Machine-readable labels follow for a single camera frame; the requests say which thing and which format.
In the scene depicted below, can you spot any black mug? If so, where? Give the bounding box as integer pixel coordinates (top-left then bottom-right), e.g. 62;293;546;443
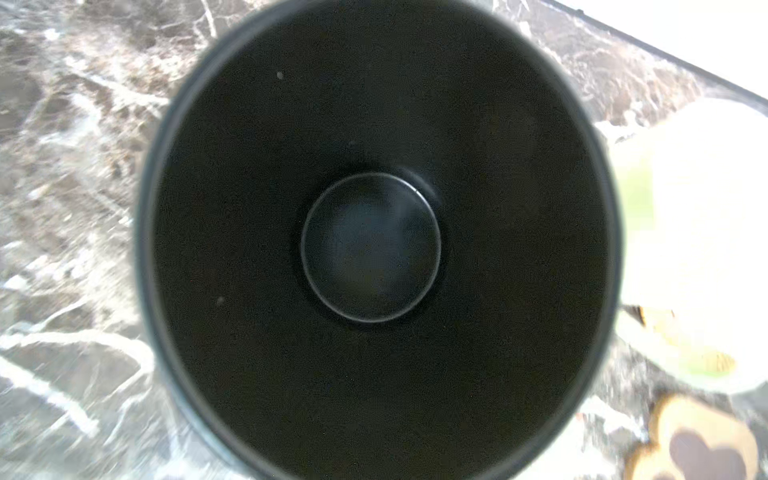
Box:
134;1;624;479

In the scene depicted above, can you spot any green handled white mug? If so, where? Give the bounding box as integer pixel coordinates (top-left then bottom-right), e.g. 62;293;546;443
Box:
609;98;767;394

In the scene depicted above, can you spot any cork paw print coaster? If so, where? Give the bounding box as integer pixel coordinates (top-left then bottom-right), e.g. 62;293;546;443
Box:
624;394;759;480

